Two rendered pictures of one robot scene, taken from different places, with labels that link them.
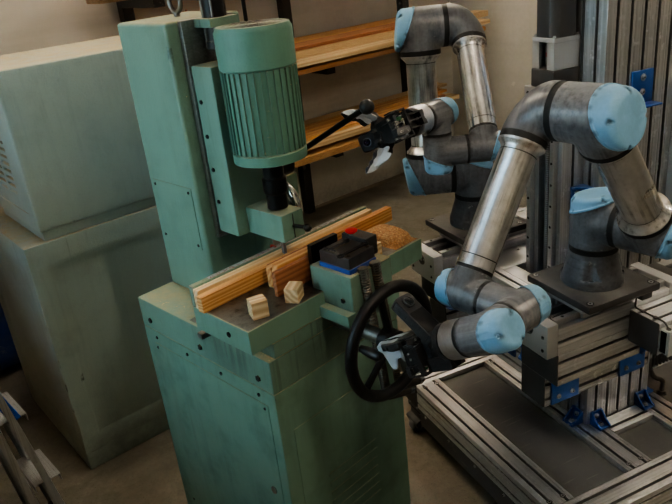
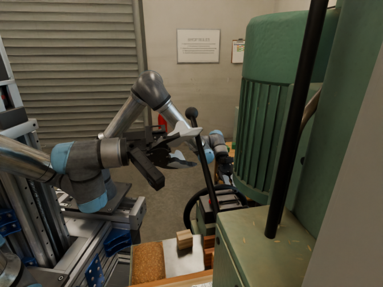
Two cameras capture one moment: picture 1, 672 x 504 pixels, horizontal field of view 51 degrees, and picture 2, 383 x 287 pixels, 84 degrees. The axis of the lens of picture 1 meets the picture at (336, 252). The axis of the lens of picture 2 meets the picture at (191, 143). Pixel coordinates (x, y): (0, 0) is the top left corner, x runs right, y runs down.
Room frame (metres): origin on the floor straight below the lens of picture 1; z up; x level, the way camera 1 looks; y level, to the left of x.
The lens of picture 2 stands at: (2.04, 0.17, 1.46)
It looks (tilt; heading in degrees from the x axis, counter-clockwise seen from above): 24 degrees down; 211
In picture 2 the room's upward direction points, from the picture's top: straight up
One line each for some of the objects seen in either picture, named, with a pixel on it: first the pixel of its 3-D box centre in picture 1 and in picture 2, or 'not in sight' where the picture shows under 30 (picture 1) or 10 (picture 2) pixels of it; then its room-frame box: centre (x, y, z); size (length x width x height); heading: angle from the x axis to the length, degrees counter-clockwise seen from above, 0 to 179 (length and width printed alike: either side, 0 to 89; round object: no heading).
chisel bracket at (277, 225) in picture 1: (276, 222); not in sight; (1.64, 0.14, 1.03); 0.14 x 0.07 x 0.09; 43
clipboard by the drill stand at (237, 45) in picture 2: not in sight; (239, 50); (-1.28, -0.98, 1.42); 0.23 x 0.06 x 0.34; 128
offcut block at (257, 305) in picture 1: (258, 307); not in sight; (1.40, 0.19, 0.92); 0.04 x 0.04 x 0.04; 22
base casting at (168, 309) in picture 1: (264, 306); not in sight; (1.71, 0.21, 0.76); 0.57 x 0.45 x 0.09; 43
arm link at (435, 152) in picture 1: (444, 151); (86, 187); (1.78, -0.31, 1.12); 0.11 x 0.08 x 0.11; 88
